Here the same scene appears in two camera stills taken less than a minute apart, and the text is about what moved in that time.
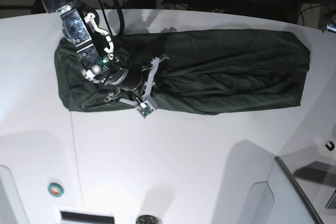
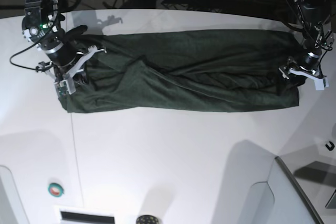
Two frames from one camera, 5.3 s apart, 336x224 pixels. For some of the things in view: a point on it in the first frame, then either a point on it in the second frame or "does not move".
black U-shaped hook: x=332 y=145 does not move
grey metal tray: x=316 y=177 does not move
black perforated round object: x=147 y=219 does not move
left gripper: x=126 y=78 -> x=61 y=55
